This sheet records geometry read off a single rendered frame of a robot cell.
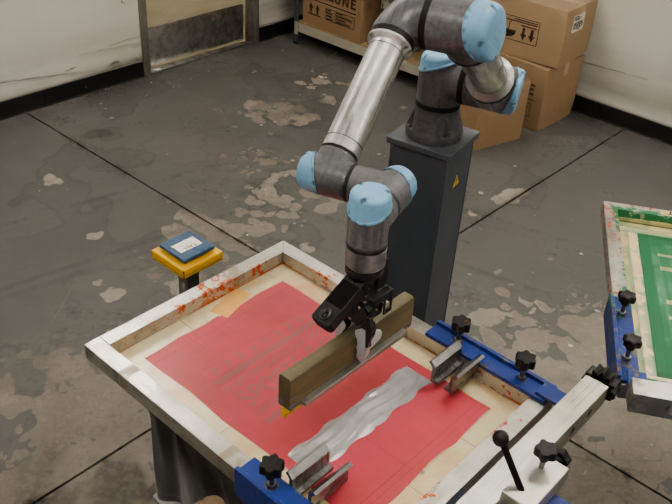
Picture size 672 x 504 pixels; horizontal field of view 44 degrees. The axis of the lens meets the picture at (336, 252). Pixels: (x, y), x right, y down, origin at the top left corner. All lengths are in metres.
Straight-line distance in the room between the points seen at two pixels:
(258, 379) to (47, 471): 1.32
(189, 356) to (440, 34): 0.84
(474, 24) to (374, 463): 0.85
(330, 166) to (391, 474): 0.58
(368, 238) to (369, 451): 0.43
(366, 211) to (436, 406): 0.50
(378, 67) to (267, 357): 0.65
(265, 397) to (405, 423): 0.29
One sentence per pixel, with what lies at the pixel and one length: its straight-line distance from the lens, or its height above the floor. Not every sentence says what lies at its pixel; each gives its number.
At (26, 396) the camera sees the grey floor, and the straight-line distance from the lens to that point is 3.21.
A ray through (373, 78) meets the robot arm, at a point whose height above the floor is 1.54.
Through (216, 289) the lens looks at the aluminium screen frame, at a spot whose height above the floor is 0.98.
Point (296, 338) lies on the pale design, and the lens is 1.85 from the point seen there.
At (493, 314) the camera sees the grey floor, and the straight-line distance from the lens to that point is 3.58.
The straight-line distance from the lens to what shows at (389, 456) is 1.62.
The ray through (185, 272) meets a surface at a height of 0.95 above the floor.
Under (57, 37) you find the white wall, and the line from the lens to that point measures 5.25.
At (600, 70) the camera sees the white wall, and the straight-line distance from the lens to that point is 5.48.
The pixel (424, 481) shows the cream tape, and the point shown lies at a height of 0.96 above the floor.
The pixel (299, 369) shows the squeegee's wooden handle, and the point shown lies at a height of 1.14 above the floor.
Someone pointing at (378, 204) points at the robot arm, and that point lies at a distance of 1.40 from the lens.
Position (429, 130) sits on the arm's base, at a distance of 2.14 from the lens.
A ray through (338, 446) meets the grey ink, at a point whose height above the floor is 0.96.
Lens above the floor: 2.15
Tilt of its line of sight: 34 degrees down
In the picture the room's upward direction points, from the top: 4 degrees clockwise
